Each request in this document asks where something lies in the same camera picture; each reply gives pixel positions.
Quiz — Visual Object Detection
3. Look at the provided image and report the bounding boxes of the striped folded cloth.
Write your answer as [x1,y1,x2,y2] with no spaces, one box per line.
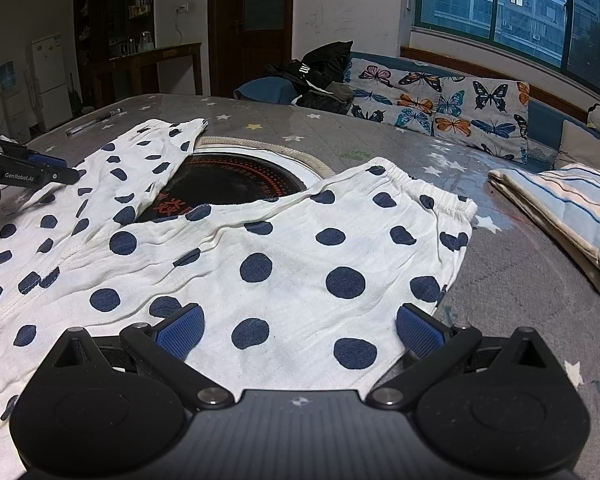
[487,162,600,293]

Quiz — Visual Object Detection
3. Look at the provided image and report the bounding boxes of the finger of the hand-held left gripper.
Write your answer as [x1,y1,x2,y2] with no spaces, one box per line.
[0,134,68,168]
[0,159,82,188]

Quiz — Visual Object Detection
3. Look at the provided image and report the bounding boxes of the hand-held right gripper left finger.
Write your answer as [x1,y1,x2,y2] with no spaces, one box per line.
[52,303,235,410]

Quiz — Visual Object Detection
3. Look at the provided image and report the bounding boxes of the white refrigerator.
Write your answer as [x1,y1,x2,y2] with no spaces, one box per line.
[31,35,73,131]

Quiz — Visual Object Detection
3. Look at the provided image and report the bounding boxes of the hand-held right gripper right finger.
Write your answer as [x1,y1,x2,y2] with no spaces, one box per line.
[367,303,563,410]

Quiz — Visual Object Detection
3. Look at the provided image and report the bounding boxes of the black pen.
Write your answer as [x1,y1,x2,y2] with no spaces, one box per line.
[65,107,126,137]

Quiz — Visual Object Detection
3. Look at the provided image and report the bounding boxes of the brown wooden door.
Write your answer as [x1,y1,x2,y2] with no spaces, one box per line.
[207,0,296,98]

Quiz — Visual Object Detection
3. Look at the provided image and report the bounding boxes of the grey sofa cushion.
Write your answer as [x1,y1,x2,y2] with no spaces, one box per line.
[554,119,600,171]

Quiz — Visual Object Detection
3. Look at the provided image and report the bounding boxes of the water dispenser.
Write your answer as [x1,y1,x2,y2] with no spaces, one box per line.
[0,61,31,143]

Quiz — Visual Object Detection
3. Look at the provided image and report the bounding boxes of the grey star-print table cover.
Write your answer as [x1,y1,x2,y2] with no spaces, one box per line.
[25,92,600,480]

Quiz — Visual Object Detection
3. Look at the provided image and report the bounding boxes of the round black table heater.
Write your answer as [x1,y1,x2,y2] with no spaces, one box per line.
[132,135,338,223]

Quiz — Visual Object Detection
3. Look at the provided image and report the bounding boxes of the dark wooden shelf cabinet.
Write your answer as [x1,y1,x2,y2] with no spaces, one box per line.
[72,0,156,106]

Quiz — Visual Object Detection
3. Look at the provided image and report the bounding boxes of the dark wooden side table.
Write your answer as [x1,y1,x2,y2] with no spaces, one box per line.
[92,42,203,106]

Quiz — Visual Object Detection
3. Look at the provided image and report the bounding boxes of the blue sofa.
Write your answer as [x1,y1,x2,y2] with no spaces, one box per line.
[232,50,600,176]

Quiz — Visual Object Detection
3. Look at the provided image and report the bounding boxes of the green-framed window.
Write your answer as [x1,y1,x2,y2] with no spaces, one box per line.
[412,0,600,103]

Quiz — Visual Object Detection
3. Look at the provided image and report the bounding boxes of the white polka-dot pants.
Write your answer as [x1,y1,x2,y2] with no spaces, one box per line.
[0,117,478,480]

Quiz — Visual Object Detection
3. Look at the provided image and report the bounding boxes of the olive green cloth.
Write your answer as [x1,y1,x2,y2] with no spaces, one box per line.
[327,81,357,107]

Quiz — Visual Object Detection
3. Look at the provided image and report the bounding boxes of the black jacket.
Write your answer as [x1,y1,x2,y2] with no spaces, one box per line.
[265,40,356,116]

